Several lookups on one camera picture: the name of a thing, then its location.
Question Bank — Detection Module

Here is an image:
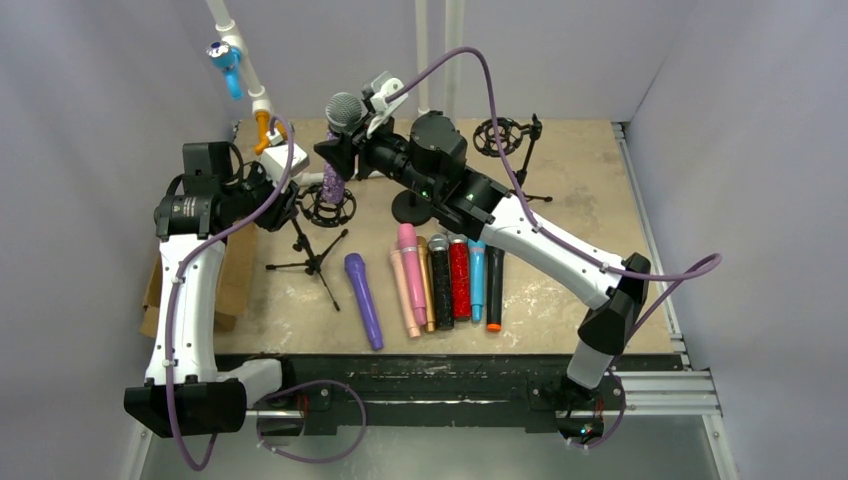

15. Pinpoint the glitter purple microphone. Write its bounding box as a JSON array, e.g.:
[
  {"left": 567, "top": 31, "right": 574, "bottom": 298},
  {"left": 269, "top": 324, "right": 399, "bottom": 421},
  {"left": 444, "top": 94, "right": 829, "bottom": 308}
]
[{"left": 322, "top": 92, "right": 366, "bottom": 205}]

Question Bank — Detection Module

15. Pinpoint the black tripod mic stand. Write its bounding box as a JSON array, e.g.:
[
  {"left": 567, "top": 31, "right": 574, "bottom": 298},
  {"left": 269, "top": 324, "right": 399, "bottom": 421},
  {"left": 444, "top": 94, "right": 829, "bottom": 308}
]
[
  {"left": 472, "top": 113, "right": 543, "bottom": 188},
  {"left": 265, "top": 184, "right": 357, "bottom": 312}
]

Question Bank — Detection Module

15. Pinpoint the black round-base mic stand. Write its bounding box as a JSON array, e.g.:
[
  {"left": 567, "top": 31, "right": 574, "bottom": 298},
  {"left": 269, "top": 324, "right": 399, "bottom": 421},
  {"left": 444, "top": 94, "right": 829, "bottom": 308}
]
[{"left": 391, "top": 190, "right": 433, "bottom": 227}]

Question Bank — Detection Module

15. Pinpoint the brown cardboard box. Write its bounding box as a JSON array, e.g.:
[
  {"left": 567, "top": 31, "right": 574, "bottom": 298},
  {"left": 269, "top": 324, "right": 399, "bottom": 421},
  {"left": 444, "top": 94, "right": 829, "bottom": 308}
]
[{"left": 139, "top": 224, "right": 258, "bottom": 338}]

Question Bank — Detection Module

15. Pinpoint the hot pink microphone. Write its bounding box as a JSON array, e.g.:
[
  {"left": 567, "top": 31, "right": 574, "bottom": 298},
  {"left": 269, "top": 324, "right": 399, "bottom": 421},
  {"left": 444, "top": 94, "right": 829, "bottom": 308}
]
[{"left": 397, "top": 223, "right": 427, "bottom": 326}]

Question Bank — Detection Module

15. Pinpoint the gold microphone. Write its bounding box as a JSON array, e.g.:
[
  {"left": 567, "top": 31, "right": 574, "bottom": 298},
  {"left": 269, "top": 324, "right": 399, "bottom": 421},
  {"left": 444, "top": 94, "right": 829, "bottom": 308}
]
[{"left": 417, "top": 236, "right": 436, "bottom": 333}]

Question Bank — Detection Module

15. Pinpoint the black glitter microphone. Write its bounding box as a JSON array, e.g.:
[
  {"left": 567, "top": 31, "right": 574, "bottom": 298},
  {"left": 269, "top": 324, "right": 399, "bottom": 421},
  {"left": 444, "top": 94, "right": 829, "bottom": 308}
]
[{"left": 428, "top": 233, "right": 455, "bottom": 331}]

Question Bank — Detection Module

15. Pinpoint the red glitter microphone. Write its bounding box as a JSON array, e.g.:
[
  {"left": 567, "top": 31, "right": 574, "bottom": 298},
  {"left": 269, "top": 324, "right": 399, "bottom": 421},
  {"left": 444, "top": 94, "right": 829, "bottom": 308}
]
[{"left": 448, "top": 233, "right": 472, "bottom": 321}]

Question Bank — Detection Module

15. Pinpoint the light blue microphone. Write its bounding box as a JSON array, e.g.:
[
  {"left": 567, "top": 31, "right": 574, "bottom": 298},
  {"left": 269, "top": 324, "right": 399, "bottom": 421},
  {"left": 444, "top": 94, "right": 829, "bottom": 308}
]
[{"left": 467, "top": 239, "right": 486, "bottom": 323}]

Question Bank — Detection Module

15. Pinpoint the black microphone orange end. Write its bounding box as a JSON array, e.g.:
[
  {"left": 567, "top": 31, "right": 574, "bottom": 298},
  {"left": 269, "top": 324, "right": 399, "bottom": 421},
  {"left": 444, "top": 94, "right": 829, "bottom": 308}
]
[{"left": 486, "top": 246, "right": 505, "bottom": 333}]

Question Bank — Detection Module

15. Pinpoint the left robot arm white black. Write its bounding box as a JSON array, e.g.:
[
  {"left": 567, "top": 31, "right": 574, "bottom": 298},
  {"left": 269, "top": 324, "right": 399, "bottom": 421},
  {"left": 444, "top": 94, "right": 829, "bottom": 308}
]
[{"left": 123, "top": 141, "right": 310, "bottom": 438}]

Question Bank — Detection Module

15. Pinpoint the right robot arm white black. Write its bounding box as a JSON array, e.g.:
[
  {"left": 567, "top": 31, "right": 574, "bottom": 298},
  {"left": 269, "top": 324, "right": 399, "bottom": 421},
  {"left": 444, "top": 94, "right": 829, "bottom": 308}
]
[{"left": 314, "top": 111, "right": 650, "bottom": 389}]

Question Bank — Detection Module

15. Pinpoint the orange toy microphone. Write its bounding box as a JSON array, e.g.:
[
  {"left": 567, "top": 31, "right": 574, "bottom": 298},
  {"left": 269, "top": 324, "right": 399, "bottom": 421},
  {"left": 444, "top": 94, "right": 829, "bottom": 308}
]
[{"left": 253, "top": 110, "right": 288, "bottom": 156}]

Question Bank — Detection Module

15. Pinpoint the blue toy microphone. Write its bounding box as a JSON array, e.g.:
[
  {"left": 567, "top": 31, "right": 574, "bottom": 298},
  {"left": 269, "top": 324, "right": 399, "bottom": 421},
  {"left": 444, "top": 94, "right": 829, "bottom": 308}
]
[{"left": 206, "top": 40, "right": 243, "bottom": 100}]

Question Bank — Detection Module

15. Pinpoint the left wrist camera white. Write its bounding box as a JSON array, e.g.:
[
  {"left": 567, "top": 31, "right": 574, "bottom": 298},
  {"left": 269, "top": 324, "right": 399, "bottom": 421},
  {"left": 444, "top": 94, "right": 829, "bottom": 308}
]
[{"left": 259, "top": 143, "right": 310, "bottom": 189}]

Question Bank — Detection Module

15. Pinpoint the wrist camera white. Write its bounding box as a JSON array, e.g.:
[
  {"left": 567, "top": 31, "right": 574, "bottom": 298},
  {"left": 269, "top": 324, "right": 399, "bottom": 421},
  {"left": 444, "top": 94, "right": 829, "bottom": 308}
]
[
  {"left": 362, "top": 71, "right": 408, "bottom": 138},
  {"left": 259, "top": 143, "right": 310, "bottom": 189}
]

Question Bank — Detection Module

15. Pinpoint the white PVC pipe frame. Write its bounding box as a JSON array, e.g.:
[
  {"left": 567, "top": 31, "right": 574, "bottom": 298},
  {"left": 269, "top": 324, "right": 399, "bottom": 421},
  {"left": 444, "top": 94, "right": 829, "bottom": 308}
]
[{"left": 206, "top": 1, "right": 435, "bottom": 157}]

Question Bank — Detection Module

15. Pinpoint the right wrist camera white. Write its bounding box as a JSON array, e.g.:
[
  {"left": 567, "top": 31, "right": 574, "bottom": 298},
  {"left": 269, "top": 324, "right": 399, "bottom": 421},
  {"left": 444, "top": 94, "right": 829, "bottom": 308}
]
[{"left": 362, "top": 71, "right": 408, "bottom": 138}]

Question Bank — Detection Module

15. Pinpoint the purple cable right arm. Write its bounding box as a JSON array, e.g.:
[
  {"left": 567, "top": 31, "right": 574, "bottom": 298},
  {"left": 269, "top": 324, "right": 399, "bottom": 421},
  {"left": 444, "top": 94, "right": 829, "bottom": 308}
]
[{"left": 387, "top": 46, "right": 723, "bottom": 452}]

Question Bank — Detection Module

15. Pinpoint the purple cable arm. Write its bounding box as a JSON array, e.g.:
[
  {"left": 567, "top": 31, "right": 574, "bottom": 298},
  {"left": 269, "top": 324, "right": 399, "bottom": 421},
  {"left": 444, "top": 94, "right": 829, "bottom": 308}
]
[
  {"left": 164, "top": 113, "right": 368, "bottom": 473},
  {"left": 387, "top": 46, "right": 723, "bottom": 452}
]

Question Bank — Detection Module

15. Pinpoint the black table edge rail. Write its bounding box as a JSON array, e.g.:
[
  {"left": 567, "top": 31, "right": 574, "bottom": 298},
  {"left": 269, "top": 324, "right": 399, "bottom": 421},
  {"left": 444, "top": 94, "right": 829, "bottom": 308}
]
[{"left": 211, "top": 352, "right": 684, "bottom": 437}]

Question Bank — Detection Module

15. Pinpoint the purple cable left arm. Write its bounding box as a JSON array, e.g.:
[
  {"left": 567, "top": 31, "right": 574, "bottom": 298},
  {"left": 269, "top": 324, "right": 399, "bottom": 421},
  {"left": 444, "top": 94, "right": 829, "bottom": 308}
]
[{"left": 164, "top": 113, "right": 368, "bottom": 473}]

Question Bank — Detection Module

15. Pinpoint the aluminium frame rail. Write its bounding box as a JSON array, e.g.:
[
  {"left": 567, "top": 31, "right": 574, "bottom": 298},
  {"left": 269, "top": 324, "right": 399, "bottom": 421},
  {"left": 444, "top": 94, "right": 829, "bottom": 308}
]
[{"left": 131, "top": 355, "right": 737, "bottom": 479}]

